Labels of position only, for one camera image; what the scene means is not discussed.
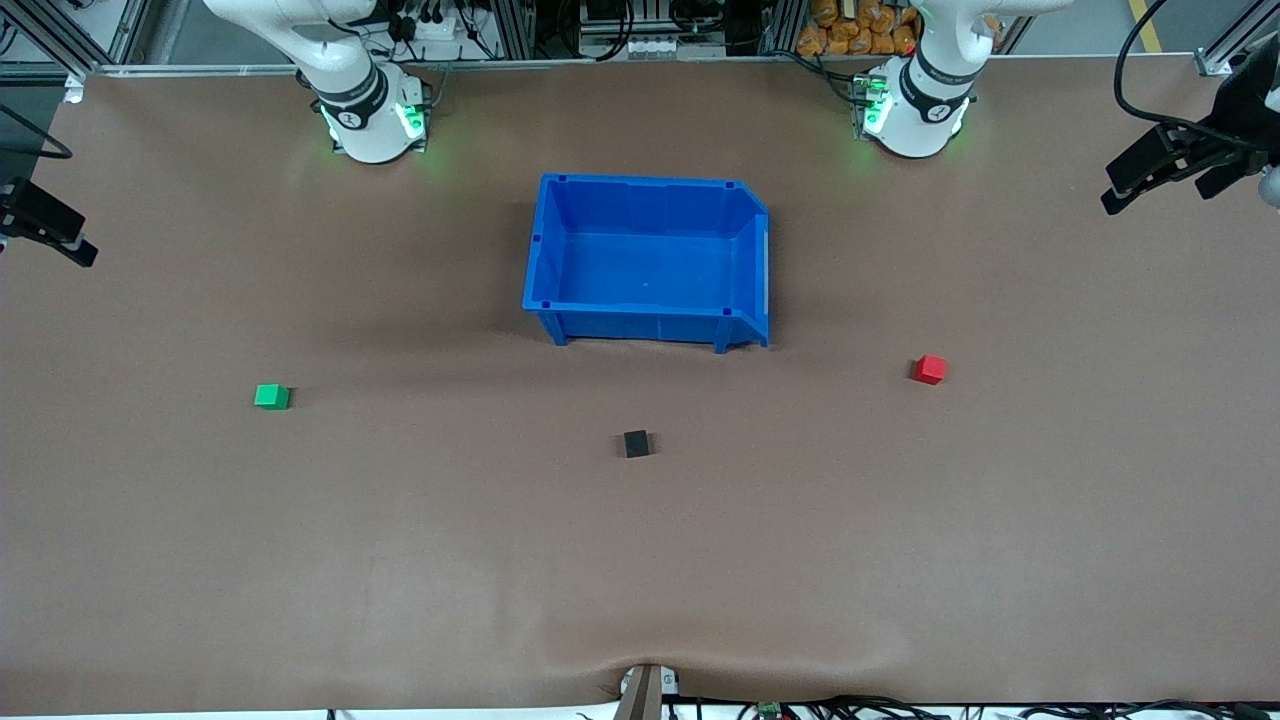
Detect bag of orange items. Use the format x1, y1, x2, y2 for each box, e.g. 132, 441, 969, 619
796, 0, 923, 58

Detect white power strip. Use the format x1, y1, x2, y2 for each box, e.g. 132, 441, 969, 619
398, 8, 473, 43

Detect blue plastic storage bin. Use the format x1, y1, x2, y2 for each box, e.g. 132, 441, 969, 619
522, 173, 772, 354

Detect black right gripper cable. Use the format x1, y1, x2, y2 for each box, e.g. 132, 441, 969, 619
0, 103, 75, 161

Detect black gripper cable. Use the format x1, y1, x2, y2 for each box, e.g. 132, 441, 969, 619
0, 103, 75, 161
1113, 0, 1219, 136

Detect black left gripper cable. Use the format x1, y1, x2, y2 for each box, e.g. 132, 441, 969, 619
1113, 0, 1219, 136

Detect aluminium table edge rail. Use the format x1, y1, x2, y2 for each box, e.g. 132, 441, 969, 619
95, 52, 1201, 79

